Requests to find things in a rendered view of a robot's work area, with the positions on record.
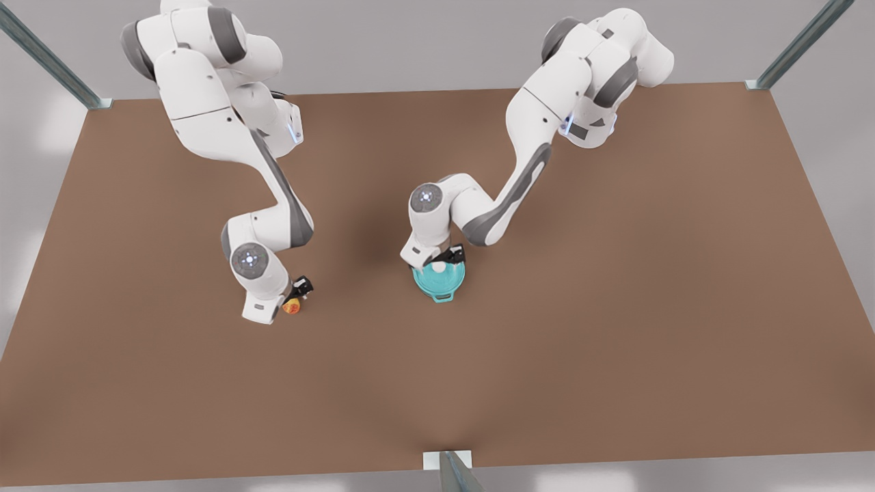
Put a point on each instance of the orange potato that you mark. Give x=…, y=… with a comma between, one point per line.
x=292, y=305

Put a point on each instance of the teal pot lid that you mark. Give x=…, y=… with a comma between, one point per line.
x=439, y=277

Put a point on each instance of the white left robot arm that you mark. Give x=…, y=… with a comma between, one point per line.
x=533, y=157

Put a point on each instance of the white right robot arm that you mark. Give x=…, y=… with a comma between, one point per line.
x=205, y=102

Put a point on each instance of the teal pot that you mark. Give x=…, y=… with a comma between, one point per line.
x=443, y=287

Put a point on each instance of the silver frame post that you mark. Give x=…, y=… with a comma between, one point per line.
x=49, y=59
x=452, y=470
x=800, y=45

